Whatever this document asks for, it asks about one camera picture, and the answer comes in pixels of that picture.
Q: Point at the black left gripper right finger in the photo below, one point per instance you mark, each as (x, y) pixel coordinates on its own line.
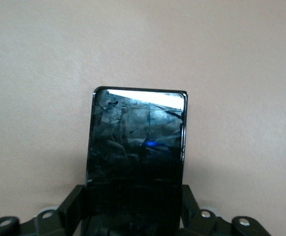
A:
(194, 223)

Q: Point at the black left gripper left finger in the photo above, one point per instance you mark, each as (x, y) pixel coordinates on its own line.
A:
(66, 216)

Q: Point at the large black cracked smartphone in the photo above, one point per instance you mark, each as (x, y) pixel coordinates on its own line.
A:
(137, 137)

